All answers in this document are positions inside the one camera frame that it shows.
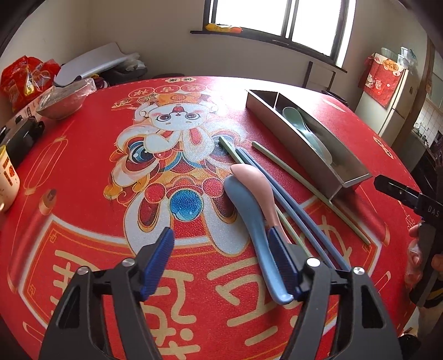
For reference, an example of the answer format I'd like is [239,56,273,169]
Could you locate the clear containers on refrigerator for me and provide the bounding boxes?
[381,47,418,68]

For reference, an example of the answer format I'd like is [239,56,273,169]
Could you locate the white plastic spoon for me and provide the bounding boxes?
[297,110,333,165]

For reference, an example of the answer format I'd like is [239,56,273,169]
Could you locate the red festive table mat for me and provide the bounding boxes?
[1,77,418,359]

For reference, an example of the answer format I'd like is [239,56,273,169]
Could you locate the cream enamel mug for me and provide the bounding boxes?
[0,145,20,212]

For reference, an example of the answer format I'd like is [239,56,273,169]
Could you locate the red cloth on refrigerator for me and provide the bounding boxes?
[358,53,405,107]

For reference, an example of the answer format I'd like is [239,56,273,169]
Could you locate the green plastic spoon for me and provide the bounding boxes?
[282,107,333,165]

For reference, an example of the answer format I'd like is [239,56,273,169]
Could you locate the black device on table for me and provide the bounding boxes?
[1,115,45,166]

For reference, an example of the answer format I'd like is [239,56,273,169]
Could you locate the stainless steel cutlery tray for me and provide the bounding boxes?
[246,90,372,199]

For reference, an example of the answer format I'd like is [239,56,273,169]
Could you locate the yellow orange toy on sill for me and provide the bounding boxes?
[205,23,242,34]

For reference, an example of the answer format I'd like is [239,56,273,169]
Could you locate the foil covered metal bowl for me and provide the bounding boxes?
[36,78,97,120]

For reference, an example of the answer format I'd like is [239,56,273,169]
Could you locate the white refrigerator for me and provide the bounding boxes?
[355,68,419,145]

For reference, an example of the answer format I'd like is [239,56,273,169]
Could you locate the green chopstick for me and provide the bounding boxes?
[218,137,311,257]
[251,140,372,246]

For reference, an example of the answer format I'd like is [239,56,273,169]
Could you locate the red snack bag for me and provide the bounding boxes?
[1,55,61,113]

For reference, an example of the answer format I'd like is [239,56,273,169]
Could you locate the pink plastic spoon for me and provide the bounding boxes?
[231,163,290,243]

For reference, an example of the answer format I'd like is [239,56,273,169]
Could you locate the black metal rack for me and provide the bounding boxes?
[302,61,336,92]

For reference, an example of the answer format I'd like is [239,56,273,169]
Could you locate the grey rolled sheet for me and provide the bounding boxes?
[54,42,140,87]

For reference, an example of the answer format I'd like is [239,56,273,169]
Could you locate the dark framed window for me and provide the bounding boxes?
[202,0,357,68]

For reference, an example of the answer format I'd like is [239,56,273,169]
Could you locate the right hand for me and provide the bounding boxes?
[405,224,422,288]

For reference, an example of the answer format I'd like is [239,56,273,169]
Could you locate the blue plastic spoon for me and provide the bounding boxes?
[224,176,293,305]

